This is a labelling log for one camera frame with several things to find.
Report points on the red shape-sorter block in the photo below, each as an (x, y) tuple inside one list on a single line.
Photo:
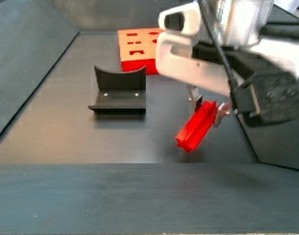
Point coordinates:
[(137, 49)]

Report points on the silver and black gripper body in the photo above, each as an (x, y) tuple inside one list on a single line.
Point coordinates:
[(203, 50)]

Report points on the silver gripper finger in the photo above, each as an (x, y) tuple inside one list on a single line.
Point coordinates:
[(223, 111), (193, 96)]

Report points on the red star-profile bar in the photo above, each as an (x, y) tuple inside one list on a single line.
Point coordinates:
[(192, 132)]

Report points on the black curved fixture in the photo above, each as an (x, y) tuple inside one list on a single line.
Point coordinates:
[(120, 92)]

